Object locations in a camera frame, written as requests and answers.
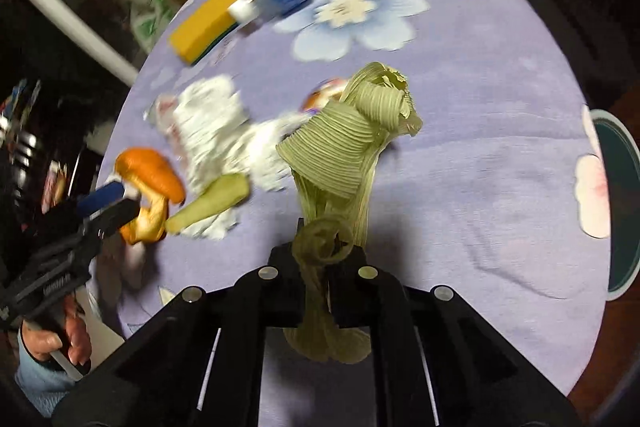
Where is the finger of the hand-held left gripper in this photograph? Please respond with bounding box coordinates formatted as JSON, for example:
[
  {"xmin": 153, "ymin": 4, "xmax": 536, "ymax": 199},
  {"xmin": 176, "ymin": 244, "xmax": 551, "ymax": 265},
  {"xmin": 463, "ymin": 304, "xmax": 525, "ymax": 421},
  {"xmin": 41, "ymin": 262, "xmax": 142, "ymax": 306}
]
[
  {"xmin": 87, "ymin": 196, "xmax": 141, "ymax": 239},
  {"xmin": 75, "ymin": 181, "xmax": 127, "ymax": 220}
]

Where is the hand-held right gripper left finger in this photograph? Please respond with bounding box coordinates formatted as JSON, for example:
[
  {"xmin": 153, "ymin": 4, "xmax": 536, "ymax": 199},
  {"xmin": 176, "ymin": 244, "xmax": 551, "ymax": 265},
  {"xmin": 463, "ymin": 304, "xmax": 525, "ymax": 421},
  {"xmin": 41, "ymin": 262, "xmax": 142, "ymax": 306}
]
[{"xmin": 52, "ymin": 246, "xmax": 323, "ymax": 427}]

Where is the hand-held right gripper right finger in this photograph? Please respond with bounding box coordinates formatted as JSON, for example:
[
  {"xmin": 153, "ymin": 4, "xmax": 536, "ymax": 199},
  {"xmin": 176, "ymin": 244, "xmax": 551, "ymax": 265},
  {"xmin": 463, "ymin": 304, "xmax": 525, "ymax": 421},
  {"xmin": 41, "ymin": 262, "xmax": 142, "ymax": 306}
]
[{"xmin": 325, "ymin": 246, "xmax": 581, "ymax": 427}]

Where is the orange peel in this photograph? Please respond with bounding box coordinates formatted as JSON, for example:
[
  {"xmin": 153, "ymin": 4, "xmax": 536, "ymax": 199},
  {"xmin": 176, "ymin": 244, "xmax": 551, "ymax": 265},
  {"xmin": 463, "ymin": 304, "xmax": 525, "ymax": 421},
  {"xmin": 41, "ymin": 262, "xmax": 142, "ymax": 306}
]
[{"xmin": 114, "ymin": 148, "xmax": 187, "ymax": 245}]

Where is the white tissue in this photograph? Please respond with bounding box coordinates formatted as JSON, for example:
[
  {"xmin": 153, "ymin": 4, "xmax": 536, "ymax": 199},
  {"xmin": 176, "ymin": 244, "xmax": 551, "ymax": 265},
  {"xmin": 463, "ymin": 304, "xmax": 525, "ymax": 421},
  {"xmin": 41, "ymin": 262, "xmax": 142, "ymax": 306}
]
[{"xmin": 145, "ymin": 74, "xmax": 306, "ymax": 240}]

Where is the green corn husk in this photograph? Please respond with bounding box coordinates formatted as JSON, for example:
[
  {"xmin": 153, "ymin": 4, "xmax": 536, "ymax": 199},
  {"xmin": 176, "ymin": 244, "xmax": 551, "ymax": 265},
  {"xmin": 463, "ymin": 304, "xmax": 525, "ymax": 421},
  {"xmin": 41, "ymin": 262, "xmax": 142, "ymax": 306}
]
[{"xmin": 276, "ymin": 62, "xmax": 423, "ymax": 365}]

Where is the yellow green sponge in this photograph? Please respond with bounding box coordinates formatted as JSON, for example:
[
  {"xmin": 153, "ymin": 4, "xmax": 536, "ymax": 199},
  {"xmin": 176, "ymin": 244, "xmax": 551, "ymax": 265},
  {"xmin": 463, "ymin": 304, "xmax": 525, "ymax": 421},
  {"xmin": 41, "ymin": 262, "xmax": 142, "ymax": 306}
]
[{"xmin": 167, "ymin": 0, "xmax": 253, "ymax": 66}]

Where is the teal trash bin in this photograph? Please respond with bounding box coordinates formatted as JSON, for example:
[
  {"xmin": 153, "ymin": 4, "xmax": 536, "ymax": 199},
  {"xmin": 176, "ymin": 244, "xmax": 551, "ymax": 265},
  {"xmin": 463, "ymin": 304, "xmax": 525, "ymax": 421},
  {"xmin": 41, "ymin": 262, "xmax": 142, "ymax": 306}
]
[{"xmin": 587, "ymin": 108, "xmax": 640, "ymax": 303}]

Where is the person's left hand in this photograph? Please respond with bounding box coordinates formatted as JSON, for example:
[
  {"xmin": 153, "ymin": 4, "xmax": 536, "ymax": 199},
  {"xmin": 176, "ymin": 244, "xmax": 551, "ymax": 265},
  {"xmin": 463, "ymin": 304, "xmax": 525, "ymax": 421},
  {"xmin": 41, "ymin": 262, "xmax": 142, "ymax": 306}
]
[{"xmin": 20, "ymin": 294, "xmax": 93, "ymax": 375}]

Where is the pale green cabbage leaf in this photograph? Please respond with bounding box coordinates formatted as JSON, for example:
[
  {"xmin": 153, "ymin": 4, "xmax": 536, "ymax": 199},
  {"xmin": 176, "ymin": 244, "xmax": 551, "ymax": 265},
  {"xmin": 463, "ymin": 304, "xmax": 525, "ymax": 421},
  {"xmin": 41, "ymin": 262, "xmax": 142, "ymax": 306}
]
[{"xmin": 165, "ymin": 172, "xmax": 250, "ymax": 235}]

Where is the clear plastic wrapper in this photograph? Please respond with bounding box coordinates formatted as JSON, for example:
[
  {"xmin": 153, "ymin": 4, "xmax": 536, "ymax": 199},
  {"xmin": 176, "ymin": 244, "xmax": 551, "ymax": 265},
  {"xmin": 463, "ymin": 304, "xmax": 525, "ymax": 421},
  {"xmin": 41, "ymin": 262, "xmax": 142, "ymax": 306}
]
[{"xmin": 144, "ymin": 93, "xmax": 183, "ymax": 142}]

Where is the green white rice sack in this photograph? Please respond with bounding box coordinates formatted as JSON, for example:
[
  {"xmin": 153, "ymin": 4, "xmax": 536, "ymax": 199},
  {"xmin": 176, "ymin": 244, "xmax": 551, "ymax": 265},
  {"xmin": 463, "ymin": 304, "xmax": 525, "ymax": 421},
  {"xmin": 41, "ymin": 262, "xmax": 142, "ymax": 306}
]
[{"xmin": 125, "ymin": 0, "xmax": 176, "ymax": 52}]

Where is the small orange white wrapper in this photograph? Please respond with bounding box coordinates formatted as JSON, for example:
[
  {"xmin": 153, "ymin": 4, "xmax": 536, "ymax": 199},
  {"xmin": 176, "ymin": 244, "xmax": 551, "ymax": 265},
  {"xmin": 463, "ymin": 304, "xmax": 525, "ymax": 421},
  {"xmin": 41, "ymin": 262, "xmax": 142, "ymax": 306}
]
[{"xmin": 300, "ymin": 78, "xmax": 351, "ymax": 114}]

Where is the purple floral tablecloth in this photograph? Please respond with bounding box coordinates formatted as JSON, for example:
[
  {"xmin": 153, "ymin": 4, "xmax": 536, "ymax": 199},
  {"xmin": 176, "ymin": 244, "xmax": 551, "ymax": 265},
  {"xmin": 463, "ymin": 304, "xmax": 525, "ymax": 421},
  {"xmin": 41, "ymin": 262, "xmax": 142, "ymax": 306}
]
[{"xmin": 95, "ymin": 0, "xmax": 608, "ymax": 398}]

